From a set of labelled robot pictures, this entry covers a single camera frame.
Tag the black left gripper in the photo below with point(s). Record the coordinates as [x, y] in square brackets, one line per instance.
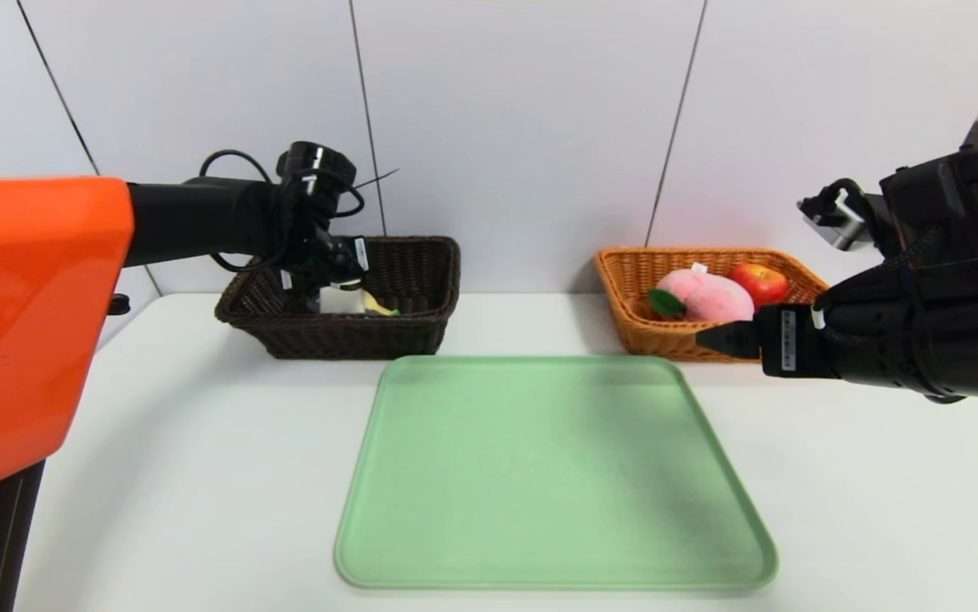
[356, 257]

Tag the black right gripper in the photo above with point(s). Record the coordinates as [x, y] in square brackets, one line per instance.
[784, 340]

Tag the white rectangular soap block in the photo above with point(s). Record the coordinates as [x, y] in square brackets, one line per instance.
[342, 301]

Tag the pink plush peach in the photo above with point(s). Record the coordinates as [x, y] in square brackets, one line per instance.
[709, 297]

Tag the yellow green pasta spoon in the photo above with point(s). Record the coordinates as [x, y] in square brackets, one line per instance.
[380, 306]

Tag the red apple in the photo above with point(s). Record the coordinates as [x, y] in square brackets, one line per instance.
[762, 285]

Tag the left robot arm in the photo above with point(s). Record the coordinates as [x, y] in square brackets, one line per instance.
[30, 323]

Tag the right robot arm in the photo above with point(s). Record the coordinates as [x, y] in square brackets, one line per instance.
[947, 323]

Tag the dark brown wicker basket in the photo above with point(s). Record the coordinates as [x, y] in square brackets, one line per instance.
[421, 289]

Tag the orange wicker basket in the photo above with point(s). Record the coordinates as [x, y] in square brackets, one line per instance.
[650, 331]

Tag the thin grey zip tie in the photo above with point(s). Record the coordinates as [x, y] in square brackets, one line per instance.
[376, 178]

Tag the light green plastic tray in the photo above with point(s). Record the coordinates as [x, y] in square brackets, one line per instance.
[582, 493]

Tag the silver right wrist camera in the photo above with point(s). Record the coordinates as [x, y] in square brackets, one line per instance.
[837, 219]

